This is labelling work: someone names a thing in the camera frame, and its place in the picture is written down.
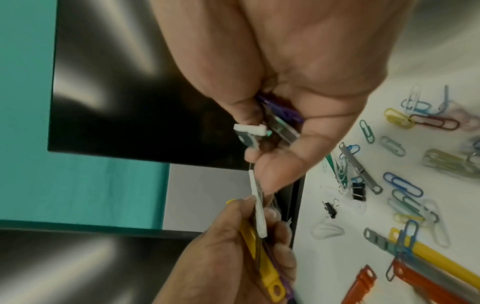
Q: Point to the black computer monitor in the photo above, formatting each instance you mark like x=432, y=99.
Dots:
x=131, y=104
x=75, y=267

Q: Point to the small black binder clip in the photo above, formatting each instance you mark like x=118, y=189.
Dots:
x=359, y=191
x=330, y=209

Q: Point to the red plastic fastener strip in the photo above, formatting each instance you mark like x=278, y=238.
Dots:
x=360, y=285
x=420, y=282

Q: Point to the white plastic fastener strip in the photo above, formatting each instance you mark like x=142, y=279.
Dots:
x=249, y=130
x=258, y=207

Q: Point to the clear grey fastener strip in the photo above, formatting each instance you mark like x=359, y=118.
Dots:
x=283, y=130
x=362, y=169

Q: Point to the green cloth backdrop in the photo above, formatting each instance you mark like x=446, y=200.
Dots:
x=75, y=184

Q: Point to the heap of coloured paper clips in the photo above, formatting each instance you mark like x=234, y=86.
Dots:
x=403, y=184

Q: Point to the yellow plastic fastener strip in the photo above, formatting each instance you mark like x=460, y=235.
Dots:
x=442, y=258
x=262, y=267

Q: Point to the person's left hand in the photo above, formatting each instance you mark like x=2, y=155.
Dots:
x=217, y=261

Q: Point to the person's right hand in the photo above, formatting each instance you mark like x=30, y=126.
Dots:
x=300, y=53

